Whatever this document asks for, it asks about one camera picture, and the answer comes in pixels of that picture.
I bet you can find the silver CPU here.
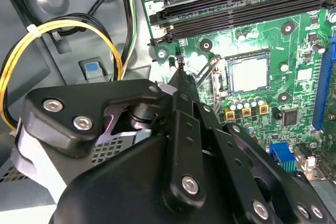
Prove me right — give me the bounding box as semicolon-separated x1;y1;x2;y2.
230;57;269;94

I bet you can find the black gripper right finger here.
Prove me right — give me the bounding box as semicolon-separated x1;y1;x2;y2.
187;73;329;224

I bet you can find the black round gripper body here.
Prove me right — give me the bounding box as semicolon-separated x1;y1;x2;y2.
48;134;254;224

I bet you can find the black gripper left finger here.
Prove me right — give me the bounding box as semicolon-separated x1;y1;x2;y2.
10;68;208;210

